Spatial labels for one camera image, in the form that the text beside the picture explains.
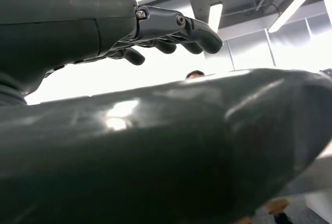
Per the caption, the person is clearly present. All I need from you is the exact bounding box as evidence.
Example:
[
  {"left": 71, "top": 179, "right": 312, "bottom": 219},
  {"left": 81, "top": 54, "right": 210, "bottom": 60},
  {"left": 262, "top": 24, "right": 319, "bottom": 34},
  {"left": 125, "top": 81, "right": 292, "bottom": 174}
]
[{"left": 185, "top": 69, "right": 205, "bottom": 80}]

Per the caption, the short ceiling light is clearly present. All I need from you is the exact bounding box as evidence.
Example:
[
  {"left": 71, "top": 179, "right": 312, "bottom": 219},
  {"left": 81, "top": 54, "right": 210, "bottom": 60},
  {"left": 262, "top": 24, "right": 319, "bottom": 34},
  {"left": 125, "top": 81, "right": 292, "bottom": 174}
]
[{"left": 207, "top": 2, "right": 223, "bottom": 34}]

